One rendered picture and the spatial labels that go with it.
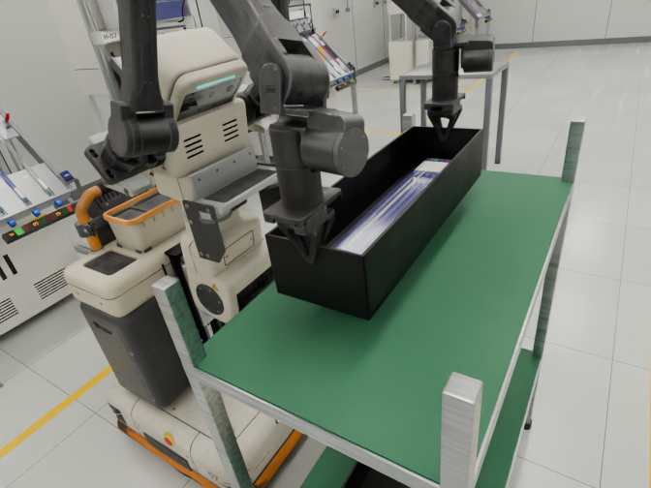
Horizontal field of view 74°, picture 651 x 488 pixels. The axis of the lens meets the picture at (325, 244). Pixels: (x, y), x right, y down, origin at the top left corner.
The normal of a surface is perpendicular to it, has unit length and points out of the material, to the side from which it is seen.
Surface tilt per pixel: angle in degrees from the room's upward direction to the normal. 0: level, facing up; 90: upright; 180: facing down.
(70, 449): 0
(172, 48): 42
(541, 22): 90
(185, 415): 0
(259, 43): 75
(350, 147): 90
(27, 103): 90
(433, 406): 0
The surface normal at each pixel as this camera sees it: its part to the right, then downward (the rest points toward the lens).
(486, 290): -0.12, -0.86
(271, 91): -0.68, 0.25
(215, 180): 0.84, 0.18
